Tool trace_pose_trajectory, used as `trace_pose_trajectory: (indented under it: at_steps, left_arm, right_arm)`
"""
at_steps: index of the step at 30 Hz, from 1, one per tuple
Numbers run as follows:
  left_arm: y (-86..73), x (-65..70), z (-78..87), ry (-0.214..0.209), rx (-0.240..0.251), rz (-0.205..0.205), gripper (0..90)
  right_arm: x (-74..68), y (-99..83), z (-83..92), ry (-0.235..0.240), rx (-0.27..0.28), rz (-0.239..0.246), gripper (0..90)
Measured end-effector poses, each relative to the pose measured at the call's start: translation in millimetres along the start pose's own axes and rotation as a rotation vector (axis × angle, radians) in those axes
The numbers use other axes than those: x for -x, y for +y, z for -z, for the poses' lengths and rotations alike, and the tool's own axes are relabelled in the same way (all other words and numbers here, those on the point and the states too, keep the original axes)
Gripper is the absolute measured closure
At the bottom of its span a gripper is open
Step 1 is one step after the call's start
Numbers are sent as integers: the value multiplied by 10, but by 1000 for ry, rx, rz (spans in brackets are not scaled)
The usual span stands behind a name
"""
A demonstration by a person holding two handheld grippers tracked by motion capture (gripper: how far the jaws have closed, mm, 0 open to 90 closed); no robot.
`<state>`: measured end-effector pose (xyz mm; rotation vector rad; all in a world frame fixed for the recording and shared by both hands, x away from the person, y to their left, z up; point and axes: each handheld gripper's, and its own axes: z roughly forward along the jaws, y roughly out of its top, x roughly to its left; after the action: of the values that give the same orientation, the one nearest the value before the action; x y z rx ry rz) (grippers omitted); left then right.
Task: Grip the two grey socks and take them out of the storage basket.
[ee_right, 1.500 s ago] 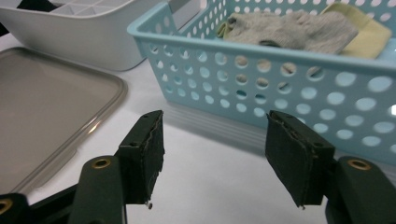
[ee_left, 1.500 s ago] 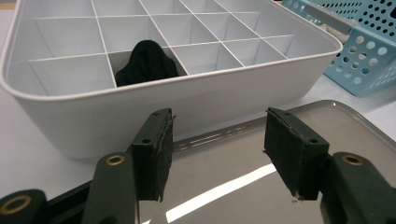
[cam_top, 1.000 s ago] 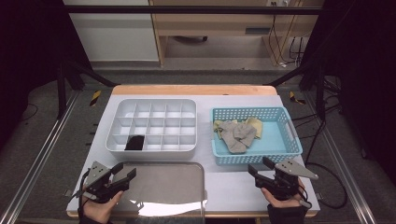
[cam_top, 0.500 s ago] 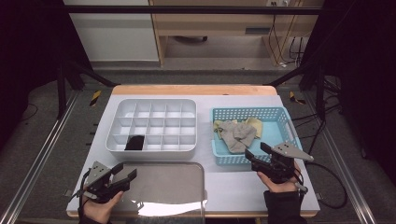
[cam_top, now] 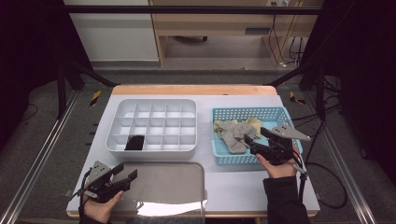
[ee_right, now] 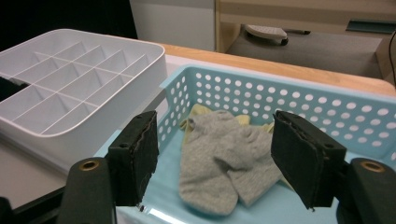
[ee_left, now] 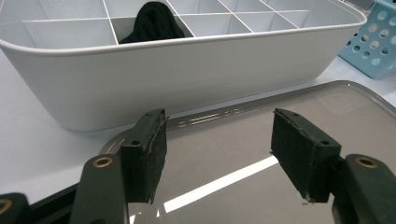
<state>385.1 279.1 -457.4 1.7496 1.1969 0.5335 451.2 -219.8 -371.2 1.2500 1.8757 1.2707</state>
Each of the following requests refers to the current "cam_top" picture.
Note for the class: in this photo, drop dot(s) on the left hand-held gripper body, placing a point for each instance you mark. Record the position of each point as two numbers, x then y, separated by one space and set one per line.
98 172

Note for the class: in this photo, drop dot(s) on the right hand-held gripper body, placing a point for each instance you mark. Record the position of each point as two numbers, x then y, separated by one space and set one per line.
289 132

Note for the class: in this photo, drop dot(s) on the grey sock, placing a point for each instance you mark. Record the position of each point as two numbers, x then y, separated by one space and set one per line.
230 140
243 129

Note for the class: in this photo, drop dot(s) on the black sock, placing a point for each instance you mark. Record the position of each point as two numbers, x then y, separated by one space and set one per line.
132 143
138 144

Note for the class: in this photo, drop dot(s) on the blue plastic basket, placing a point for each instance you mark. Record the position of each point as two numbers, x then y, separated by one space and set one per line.
243 113

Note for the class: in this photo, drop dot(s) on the translucent grey box lid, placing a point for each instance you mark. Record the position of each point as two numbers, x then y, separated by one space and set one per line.
168 183

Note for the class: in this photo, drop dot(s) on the white compartment storage box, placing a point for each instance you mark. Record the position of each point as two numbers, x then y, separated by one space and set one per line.
162 124

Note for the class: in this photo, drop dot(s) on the person's right hand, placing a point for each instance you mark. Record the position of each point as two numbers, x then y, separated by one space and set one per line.
280 171

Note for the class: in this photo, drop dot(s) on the person's left hand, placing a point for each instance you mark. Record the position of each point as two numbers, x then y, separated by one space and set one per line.
99 211

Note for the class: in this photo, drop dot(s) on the yellow black tape strip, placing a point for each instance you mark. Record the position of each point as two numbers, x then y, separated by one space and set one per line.
95 98
295 99

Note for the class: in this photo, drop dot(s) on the black metal stand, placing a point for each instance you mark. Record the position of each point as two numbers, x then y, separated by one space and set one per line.
61 93
320 93

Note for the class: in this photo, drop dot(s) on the black curtain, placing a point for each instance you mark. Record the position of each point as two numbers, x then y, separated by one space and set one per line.
367 62
25 46

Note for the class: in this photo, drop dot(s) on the wooden desk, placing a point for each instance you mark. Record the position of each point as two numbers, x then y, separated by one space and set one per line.
218 23

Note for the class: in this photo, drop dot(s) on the white cabinet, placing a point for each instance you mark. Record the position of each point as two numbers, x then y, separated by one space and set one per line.
118 37

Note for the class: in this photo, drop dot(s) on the aluminium floor rail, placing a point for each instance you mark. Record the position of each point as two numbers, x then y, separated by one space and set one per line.
52 137
358 193

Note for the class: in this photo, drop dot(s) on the black horizontal frame bar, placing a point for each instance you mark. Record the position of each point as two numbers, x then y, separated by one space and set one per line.
186 10

